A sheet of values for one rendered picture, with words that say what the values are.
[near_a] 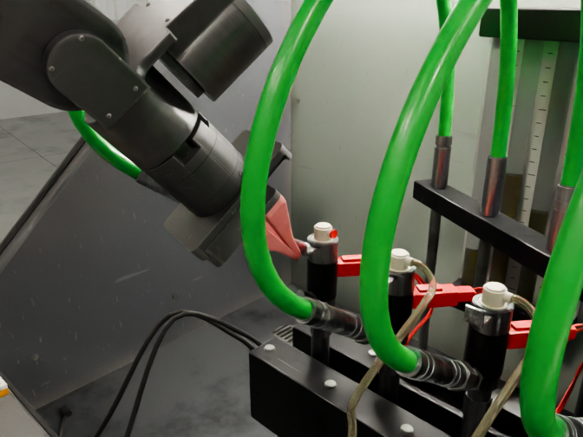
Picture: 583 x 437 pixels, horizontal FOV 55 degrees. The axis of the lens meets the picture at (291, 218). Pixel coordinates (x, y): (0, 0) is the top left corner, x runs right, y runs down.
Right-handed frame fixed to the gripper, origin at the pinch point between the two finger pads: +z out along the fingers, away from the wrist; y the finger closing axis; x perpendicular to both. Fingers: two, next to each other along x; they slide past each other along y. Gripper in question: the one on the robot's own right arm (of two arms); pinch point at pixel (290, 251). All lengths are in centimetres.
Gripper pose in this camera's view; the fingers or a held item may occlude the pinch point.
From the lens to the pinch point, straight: 47.7
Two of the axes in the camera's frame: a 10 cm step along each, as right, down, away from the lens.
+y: 6.3, -7.7, 1.2
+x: -5.2, -3.0, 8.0
